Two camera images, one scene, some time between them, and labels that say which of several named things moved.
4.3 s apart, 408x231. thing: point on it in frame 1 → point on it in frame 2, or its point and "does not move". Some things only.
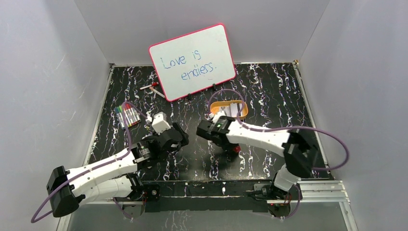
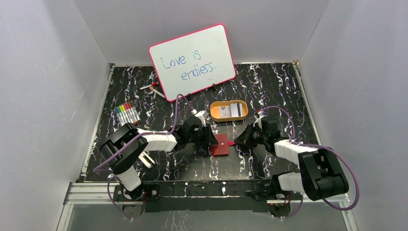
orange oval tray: [215, 106] does not move
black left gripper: [180, 136] → [207, 136]
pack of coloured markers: [131, 115] does not move
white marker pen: [157, 92] does not move
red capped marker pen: [153, 84] does not move
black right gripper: [228, 147] → [245, 138]
